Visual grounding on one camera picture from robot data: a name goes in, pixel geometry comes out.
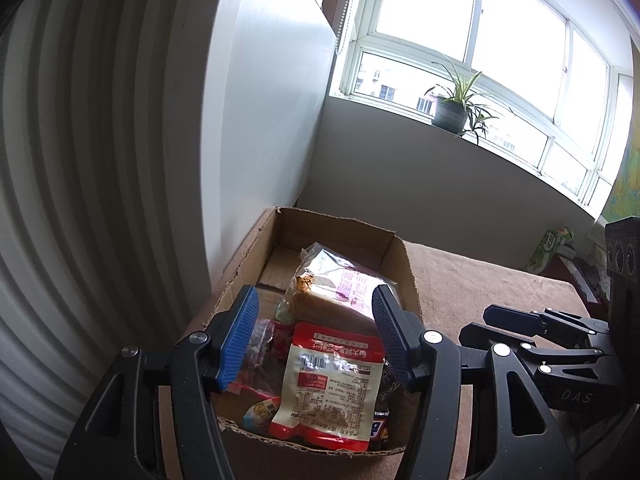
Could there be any dark chocolate bar wrapper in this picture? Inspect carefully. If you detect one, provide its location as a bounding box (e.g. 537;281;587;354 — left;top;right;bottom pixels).
368;361;400;452

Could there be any cone-shaped colourful snack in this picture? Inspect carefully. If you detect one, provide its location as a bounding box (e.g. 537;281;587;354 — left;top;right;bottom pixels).
242;396;281;434

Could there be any red white snack pouch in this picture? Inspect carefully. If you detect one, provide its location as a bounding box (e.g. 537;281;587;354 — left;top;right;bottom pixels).
269;322;385;452

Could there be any packaged sliced bread loaf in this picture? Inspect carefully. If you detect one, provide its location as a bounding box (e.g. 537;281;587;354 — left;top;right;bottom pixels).
274;243;400;336

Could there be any small dark snack bag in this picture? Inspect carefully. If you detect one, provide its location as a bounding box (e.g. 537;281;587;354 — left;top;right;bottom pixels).
227;318;294;398

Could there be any brown cardboard box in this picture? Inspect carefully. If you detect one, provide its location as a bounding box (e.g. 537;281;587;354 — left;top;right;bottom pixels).
158;205;474;480

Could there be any dark storage box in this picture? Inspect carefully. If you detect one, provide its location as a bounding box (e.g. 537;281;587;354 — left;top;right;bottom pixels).
541;255;608;321

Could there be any green patterned bag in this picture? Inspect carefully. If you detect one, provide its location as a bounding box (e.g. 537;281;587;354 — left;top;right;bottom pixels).
524;228;574;274

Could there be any potted spider plant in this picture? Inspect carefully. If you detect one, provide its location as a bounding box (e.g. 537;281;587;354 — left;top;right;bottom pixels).
424;58;497;143

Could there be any white cabinet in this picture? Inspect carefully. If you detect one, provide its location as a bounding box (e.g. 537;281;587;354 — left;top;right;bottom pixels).
200;0;335;284

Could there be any black camera box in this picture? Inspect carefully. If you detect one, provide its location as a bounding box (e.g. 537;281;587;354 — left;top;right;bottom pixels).
605;216;639;341

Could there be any yellow green wall painting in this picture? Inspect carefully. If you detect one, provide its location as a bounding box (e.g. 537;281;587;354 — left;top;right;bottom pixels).
601;131;640;222

